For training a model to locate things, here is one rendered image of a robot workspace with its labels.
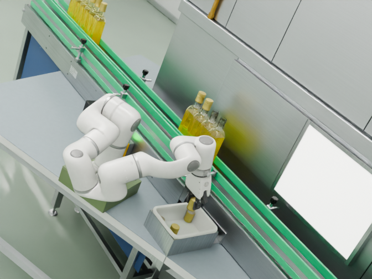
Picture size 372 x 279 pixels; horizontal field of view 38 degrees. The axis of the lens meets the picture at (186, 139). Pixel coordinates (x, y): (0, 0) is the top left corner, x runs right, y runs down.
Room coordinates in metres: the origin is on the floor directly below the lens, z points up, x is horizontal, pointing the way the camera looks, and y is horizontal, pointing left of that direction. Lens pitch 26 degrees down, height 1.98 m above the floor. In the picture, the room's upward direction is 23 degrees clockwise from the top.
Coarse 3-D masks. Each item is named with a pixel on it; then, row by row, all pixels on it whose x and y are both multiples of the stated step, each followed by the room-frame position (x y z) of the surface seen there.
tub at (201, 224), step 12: (168, 204) 1.73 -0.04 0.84; (180, 204) 1.76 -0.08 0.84; (156, 216) 1.63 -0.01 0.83; (168, 216) 1.72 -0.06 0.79; (180, 216) 1.77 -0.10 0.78; (204, 216) 1.76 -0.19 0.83; (168, 228) 1.58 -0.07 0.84; (180, 228) 1.71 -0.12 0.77; (192, 228) 1.75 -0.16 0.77; (204, 228) 1.74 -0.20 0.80; (216, 228) 1.71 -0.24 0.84
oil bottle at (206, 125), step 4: (204, 120) 2.04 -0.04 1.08; (208, 120) 2.04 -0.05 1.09; (200, 124) 2.04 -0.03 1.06; (204, 124) 2.03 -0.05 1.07; (208, 124) 2.02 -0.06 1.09; (212, 124) 2.03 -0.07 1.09; (200, 128) 2.04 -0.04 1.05; (204, 128) 2.02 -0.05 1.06; (208, 128) 2.01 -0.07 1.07; (200, 132) 2.03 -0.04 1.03; (204, 132) 2.02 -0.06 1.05; (196, 136) 2.04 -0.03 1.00
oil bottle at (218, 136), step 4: (212, 128) 2.00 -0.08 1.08; (216, 128) 1.99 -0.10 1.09; (208, 132) 2.00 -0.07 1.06; (212, 132) 1.99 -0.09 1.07; (216, 132) 1.98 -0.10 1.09; (220, 132) 1.99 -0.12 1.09; (224, 132) 2.01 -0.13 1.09; (212, 136) 1.98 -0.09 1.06; (216, 136) 1.97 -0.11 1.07; (220, 136) 1.98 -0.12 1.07; (224, 136) 2.00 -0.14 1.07; (216, 140) 1.97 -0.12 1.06; (220, 140) 1.99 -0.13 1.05; (216, 144) 1.98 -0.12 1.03; (220, 144) 2.00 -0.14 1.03; (216, 148) 1.99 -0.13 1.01; (216, 152) 2.00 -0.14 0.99
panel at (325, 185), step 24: (312, 144) 1.86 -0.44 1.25; (288, 168) 1.89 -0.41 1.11; (312, 168) 1.83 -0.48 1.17; (336, 168) 1.77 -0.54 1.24; (360, 168) 1.71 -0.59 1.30; (288, 192) 1.85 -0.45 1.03; (312, 192) 1.79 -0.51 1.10; (336, 192) 1.73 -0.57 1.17; (360, 192) 1.68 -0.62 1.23; (312, 216) 1.76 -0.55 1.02; (336, 216) 1.70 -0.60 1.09; (360, 216) 1.65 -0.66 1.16; (336, 240) 1.67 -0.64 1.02
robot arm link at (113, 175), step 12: (132, 156) 1.51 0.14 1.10; (108, 168) 1.45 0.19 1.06; (120, 168) 1.46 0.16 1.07; (132, 168) 1.48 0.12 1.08; (108, 180) 1.44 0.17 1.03; (120, 180) 1.45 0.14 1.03; (132, 180) 1.49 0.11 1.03; (84, 192) 1.48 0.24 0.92; (96, 192) 1.49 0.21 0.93; (108, 192) 1.45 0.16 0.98; (120, 192) 1.46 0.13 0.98
